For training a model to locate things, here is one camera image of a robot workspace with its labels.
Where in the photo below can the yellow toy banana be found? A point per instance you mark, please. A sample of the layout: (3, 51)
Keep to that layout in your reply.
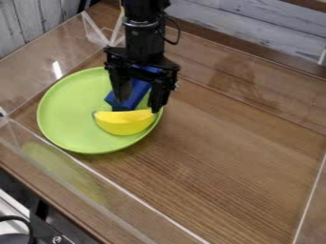
(124, 123)

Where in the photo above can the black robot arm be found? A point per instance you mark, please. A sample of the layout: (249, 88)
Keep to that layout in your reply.
(141, 59)

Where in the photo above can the clear acrylic tray wall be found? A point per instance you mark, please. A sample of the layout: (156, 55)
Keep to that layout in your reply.
(231, 172)

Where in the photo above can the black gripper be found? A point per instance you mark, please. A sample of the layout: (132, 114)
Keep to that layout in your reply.
(162, 85)

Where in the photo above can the green plastic plate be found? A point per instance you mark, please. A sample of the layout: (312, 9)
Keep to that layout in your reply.
(66, 114)

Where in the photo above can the blue plastic block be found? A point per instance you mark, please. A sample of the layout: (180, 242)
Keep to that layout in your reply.
(134, 92)

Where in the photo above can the black metal table frame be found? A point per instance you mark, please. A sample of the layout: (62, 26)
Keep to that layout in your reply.
(30, 221)

